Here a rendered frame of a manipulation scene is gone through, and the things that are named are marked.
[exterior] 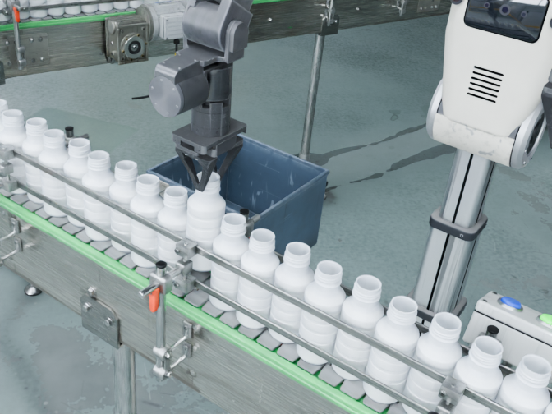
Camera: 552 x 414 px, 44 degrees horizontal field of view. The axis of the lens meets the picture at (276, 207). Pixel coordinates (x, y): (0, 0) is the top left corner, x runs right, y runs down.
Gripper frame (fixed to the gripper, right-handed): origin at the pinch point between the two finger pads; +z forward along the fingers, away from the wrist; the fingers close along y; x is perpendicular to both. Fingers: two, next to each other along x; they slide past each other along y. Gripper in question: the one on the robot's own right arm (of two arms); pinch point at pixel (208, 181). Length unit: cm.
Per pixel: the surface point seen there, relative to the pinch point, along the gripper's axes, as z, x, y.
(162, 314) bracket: 18.8, 1.3, 11.7
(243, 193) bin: 44, -35, -58
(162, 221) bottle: 8.7, -6.3, 3.7
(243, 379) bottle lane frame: 28.7, 14.3, 6.6
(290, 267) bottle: 6.3, 17.8, 2.1
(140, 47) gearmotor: 32, -109, -94
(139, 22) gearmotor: 24, -110, -95
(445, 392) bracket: 9.2, 45.1, 6.6
